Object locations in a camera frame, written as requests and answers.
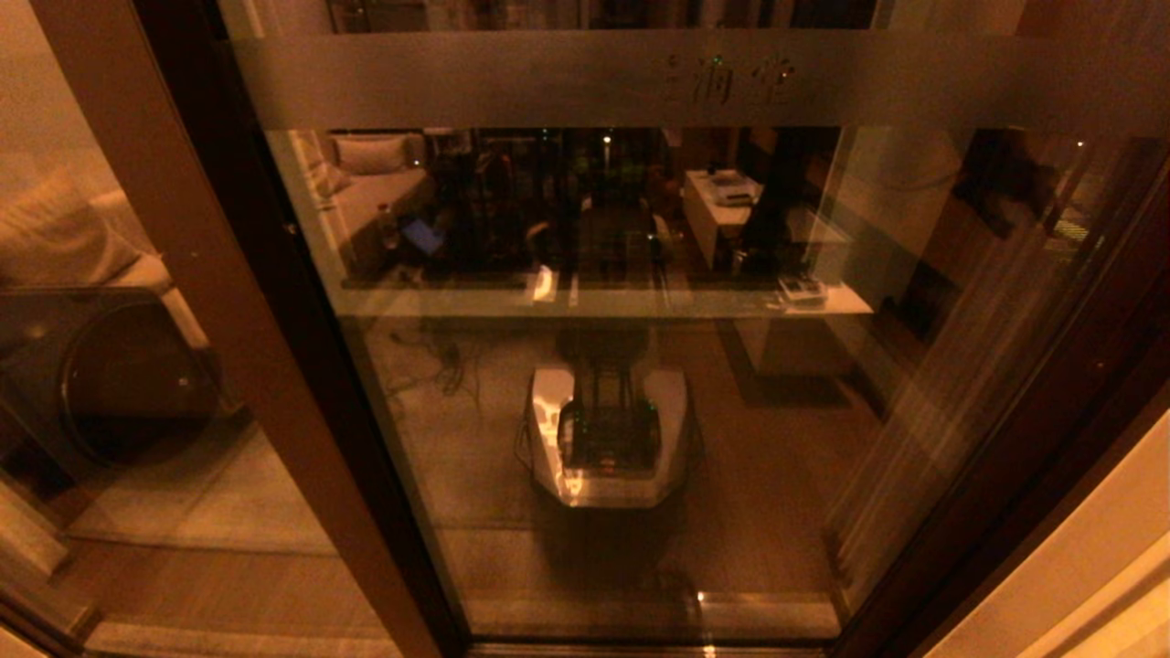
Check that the dark brown door jamb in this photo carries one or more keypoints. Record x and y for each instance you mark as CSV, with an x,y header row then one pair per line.
x,y
1051,493

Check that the dark stone window sill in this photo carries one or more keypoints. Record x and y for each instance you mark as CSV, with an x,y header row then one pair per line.
x,y
457,282

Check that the brown framed fixed glass panel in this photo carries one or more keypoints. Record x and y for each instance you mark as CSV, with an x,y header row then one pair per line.
x,y
210,247

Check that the dark front-load washing machine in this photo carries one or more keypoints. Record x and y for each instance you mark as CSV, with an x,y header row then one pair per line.
x,y
137,384

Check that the brown framed sliding glass door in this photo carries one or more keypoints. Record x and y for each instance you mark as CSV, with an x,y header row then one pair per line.
x,y
512,82

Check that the dark metal floor track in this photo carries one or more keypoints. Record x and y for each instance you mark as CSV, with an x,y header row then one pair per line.
x,y
548,652

